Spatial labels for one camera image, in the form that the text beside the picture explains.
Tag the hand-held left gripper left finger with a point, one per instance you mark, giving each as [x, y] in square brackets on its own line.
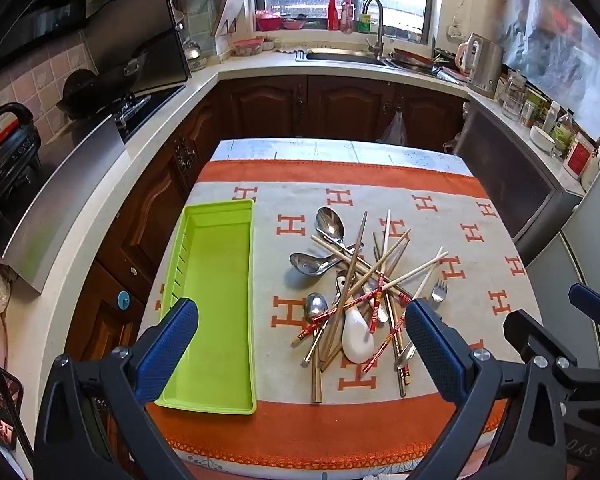
[170, 345]

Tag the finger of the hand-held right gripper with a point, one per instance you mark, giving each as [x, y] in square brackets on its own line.
[530, 330]
[590, 302]

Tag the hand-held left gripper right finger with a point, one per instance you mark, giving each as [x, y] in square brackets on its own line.
[435, 355]

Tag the small metal spoon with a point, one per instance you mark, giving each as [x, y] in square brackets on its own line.
[316, 307]
[405, 355]

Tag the metal fork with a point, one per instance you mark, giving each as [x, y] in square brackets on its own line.
[437, 292]

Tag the green plastic utensil tray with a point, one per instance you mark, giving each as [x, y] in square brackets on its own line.
[215, 285]

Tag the white ceramic spoon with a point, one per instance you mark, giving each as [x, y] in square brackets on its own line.
[355, 340]

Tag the pile of chopsticks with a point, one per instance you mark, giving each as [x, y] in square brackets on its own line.
[317, 385]

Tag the metal soup spoon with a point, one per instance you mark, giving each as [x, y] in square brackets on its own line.
[305, 262]

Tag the grey refrigerator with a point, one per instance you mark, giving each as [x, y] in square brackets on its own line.
[580, 260]

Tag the blue round knob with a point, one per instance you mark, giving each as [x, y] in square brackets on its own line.
[124, 299]

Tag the red canister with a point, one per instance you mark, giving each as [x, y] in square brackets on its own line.
[577, 157]

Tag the stainless steel cabinet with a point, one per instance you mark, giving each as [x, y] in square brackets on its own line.
[510, 170]

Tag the white bowl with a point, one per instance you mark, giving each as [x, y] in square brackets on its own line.
[542, 137]

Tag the green-label plastic bottle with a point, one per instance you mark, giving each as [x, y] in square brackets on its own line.
[562, 132]

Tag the orange white printed blanket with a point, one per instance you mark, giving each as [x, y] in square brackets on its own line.
[280, 200]

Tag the white bottle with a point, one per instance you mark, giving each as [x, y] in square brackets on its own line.
[551, 117]

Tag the glass jar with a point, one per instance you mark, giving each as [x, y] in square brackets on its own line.
[515, 95]

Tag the hanging plastic bag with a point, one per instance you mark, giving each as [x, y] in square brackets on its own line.
[395, 132]

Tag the black red pressure cooker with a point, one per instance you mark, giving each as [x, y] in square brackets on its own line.
[5, 175]

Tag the black gas stove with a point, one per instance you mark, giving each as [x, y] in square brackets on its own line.
[150, 107]

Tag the steel electric kettle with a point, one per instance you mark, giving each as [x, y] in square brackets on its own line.
[485, 65]

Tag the black wok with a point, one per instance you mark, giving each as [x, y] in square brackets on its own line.
[90, 95]

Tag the red frying pan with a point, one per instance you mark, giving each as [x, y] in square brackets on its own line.
[412, 57]

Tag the pink lidded bowl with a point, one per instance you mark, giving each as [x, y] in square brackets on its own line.
[247, 47]

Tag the steel sink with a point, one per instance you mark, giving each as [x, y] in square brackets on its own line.
[340, 57]

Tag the steel faucet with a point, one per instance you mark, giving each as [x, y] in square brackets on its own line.
[378, 35]

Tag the green soap bottle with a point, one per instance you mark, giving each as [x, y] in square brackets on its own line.
[364, 22]

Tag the pale cutting board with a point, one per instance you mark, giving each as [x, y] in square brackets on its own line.
[230, 10]

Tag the pink basin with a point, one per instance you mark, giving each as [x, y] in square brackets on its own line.
[295, 23]

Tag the pink bottle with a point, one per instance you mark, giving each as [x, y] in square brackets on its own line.
[347, 15]

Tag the red spray bottle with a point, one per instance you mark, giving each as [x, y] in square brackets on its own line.
[333, 15]

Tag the shiny plastic wall sheet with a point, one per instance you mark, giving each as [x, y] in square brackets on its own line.
[555, 25]

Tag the black wall cabinet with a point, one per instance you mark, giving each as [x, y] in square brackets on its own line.
[30, 15]

